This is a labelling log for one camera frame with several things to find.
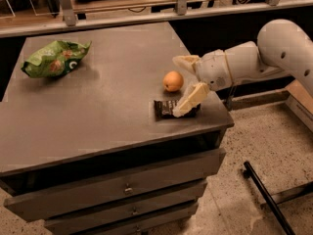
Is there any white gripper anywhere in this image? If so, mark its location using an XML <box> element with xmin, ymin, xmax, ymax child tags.
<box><xmin>172</xmin><ymin>50</ymin><xmax>233</xmax><ymax>118</ymax></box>

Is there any orange fruit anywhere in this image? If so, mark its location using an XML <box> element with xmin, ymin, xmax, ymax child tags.
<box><xmin>162</xmin><ymin>70</ymin><xmax>184</xmax><ymax>92</ymax></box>

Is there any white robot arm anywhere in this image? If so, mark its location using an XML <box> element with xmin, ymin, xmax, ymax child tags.
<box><xmin>173</xmin><ymin>20</ymin><xmax>313</xmax><ymax>118</ymax></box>

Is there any chocolate rxbar wrapper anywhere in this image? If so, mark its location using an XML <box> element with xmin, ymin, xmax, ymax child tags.
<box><xmin>154</xmin><ymin>100</ymin><xmax>201</xmax><ymax>119</ymax></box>

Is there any black metal bar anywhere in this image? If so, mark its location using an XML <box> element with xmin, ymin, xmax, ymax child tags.
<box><xmin>244</xmin><ymin>161</ymin><xmax>295</xmax><ymax>235</ymax></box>

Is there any cardboard box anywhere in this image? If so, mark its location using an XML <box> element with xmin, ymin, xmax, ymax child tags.
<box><xmin>286</xmin><ymin>80</ymin><xmax>313</xmax><ymax>132</ymax></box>

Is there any grey drawer cabinet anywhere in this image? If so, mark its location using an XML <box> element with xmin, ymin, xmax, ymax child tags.
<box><xmin>0</xmin><ymin>23</ymin><xmax>233</xmax><ymax>235</ymax></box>

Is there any green chip bag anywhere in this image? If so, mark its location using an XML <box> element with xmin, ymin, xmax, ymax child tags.
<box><xmin>21</xmin><ymin>40</ymin><xmax>91</xmax><ymax>78</ymax></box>

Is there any metal railing frame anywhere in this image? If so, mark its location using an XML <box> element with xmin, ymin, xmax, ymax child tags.
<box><xmin>0</xmin><ymin>0</ymin><xmax>313</xmax><ymax>38</ymax></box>

